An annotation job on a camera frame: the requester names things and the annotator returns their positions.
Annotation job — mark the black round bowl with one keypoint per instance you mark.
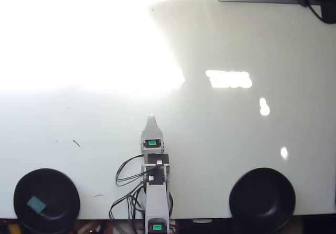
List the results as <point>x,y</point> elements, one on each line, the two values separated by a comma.
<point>262,200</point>
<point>52,186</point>

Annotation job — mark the blue cube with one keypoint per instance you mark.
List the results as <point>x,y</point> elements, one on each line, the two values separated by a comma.
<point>36,204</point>

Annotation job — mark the yellow object under table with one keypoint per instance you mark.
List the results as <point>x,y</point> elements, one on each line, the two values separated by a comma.
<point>13,228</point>

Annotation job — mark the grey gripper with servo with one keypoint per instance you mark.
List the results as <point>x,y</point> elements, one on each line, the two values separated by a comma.
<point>152,146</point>

